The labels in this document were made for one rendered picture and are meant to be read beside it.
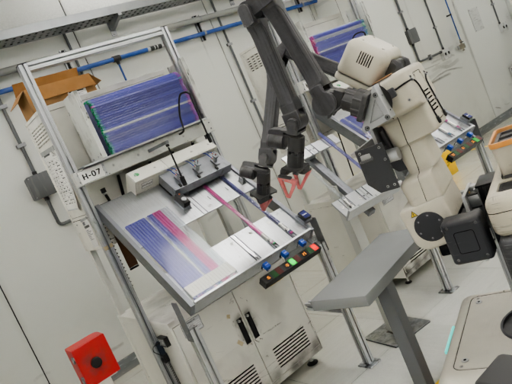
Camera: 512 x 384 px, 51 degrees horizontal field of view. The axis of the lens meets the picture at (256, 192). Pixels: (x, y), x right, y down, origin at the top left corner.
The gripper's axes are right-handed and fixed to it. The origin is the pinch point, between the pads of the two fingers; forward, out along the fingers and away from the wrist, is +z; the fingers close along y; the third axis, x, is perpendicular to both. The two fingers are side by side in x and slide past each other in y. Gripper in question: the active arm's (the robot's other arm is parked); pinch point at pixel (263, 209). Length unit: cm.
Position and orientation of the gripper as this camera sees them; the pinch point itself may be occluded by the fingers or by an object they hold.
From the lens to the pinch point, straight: 230.7
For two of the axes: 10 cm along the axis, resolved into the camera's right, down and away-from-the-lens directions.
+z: 0.1, 8.3, 5.6
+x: 6.7, 4.2, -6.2
